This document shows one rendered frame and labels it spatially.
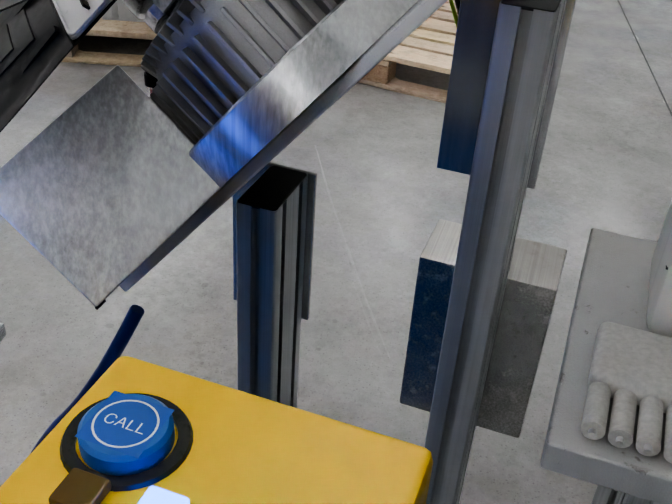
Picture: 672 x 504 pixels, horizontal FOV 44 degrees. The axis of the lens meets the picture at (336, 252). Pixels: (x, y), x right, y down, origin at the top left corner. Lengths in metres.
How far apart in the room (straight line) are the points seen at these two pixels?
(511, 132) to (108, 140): 0.33
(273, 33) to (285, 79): 0.04
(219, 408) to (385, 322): 1.81
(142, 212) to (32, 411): 1.31
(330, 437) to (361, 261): 2.03
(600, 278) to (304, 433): 0.57
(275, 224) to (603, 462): 0.38
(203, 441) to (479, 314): 0.49
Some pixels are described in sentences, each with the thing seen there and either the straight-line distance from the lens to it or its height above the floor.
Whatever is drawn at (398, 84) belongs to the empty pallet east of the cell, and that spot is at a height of 0.02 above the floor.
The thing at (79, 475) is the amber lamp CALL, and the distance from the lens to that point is 0.36.
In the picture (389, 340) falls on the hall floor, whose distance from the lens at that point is 2.13.
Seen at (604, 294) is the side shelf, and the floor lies 0.86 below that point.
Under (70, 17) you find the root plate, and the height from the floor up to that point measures 1.09.
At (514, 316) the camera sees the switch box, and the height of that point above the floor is 0.79.
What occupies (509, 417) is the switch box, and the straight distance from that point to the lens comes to 1.03.
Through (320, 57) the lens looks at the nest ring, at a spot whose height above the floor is 1.12.
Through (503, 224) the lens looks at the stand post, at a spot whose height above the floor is 0.96.
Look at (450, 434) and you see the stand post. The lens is 0.96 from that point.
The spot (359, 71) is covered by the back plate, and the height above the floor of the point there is 1.11.
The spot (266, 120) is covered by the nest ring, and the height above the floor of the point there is 1.07.
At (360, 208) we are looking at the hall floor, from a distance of 2.65.
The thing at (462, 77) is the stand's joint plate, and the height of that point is 1.05.
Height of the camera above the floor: 1.34
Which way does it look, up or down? 34 degrees down
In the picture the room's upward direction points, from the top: 4 degrees clockwise
